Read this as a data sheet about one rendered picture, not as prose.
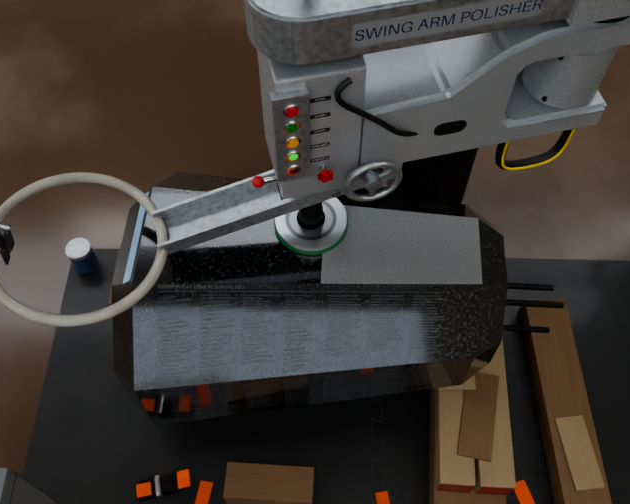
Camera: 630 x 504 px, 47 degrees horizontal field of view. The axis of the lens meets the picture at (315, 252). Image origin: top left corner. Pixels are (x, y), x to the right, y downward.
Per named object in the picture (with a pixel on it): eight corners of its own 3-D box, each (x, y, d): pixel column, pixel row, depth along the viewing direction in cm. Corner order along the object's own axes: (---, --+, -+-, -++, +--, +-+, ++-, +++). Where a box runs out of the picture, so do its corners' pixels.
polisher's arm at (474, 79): (557, 98, 209) (618, -49, 167) (591, 159, 197) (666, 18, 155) (310, 145, 200) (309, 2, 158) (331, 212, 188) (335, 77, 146)
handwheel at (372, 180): (389, 167, 188) (395, 129, 175) (400, 198, 183) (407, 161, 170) (333, 178, 186) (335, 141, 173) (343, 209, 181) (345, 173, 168)
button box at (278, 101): (307, 168, 174) (306, 84, 150) (310, 176, 173) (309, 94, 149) (275, 174, 173) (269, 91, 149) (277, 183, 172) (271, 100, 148)
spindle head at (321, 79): (392, 118, 200) (410, -16, 161) (416, 181, 189) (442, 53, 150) (265, 142, 195) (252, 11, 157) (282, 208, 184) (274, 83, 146)
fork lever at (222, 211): (385, 130, 201) (383, 119, 197) (406, 185, 192) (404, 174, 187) (157, 210, 207) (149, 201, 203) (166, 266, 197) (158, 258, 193)
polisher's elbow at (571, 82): (505, 76, 188) (524, 16, 171) (559, 47, 193) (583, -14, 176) (555, 123, 180) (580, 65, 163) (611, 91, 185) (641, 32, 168)
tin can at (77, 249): (92, 277, 297) (83, 261, 286) (70, 270, 299) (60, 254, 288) (102, 257, 302) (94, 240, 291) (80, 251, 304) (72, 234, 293)
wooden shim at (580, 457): (553, 419, 255) (555, 418, 254) (581, 416, 256) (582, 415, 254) (574, 491, 242) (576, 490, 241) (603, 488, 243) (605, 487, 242)
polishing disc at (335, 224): (264, 239, 210) (264, 237, 209) (289, 183, 220) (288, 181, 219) (334, 259, 206) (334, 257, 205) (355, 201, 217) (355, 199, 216)
